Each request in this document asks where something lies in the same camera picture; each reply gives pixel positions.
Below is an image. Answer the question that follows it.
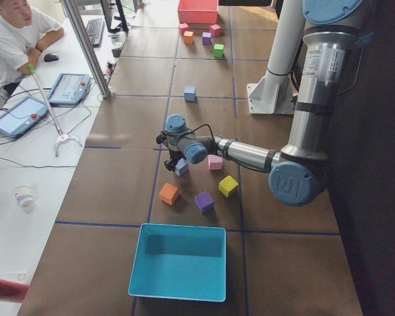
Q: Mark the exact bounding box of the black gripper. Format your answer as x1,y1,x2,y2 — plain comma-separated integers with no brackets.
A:
164,149,184,171

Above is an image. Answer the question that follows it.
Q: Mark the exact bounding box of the light blue foam block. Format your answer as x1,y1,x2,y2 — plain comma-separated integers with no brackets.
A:
184,86,196,102

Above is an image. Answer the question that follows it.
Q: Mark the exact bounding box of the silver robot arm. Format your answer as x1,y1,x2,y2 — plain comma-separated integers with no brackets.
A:
156,1,376,207

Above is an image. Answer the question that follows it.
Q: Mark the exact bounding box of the orange foam block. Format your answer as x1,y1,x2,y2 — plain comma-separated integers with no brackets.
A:
159,182,180,205

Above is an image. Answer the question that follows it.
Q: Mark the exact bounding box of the pink foam block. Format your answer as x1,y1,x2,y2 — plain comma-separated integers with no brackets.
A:
207,155,223,171

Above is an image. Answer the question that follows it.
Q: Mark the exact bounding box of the purple foam block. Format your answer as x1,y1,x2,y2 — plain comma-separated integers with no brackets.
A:
194,191,214,213

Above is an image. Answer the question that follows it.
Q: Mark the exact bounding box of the yellow foam block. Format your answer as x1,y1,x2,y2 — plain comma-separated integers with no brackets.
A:
219,175,238,198

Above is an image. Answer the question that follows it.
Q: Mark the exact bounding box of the blue tray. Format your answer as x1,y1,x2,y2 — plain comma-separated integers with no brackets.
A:
128,223,227,302

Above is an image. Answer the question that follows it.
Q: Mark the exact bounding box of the reacher grabber stick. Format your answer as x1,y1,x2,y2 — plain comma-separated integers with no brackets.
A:
28,64,83,157

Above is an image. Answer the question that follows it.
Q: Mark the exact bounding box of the green foam block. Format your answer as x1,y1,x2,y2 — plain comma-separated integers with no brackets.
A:
213,43,224,58

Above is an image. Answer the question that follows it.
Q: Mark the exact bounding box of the white pole with base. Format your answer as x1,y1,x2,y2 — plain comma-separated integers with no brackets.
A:
247,0,305,115

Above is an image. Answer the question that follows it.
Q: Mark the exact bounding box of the teach pendant far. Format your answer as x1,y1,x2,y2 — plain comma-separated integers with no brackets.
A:
47,73,90,107

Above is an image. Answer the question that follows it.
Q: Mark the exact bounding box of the teach pendant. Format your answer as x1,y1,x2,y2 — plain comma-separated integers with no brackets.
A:
0,96,49,138
47,73,90,107

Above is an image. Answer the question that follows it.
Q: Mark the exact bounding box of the orange block near red tray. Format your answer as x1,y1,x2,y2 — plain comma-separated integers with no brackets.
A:
182,31,194,45

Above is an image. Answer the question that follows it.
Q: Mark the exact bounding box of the purple block near red tray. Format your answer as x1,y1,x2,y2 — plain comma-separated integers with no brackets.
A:
201,32,212,45

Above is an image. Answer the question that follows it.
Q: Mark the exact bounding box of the red foam block right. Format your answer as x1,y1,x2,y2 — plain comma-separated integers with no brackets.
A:
209,24,222,38

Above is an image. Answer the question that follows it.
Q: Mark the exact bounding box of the pink red tray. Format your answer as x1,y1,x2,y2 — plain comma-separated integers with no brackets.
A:
177,0,219,24

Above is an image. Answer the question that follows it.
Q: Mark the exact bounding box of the paper cup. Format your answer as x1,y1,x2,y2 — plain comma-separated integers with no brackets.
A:
11,186,34,207

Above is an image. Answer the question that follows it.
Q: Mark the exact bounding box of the black keyboard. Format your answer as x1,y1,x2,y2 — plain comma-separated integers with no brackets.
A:
86,18,105,47

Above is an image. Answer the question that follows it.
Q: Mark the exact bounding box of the black monitor stand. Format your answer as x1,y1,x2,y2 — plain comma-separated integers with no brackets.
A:
100,0,129,34

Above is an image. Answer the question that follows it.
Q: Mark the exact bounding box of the black computer mouse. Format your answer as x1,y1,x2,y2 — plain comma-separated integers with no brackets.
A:
43,53,59,63

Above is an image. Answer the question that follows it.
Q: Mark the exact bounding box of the teach pendant near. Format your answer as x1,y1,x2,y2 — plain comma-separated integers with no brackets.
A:
0,96,49,138

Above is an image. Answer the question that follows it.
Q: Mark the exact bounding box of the seated person white shirt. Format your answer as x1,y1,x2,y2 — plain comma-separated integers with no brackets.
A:
0,1,64,94

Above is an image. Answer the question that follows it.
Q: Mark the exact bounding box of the red cylinder object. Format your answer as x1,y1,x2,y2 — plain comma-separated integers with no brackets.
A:
0,279,29,303

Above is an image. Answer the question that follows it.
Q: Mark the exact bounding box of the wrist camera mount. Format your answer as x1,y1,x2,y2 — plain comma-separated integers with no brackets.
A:
155,131,168,147

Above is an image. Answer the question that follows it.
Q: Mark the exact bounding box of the aluminium frame post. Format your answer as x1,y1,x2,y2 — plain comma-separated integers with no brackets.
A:
61,0,111,99

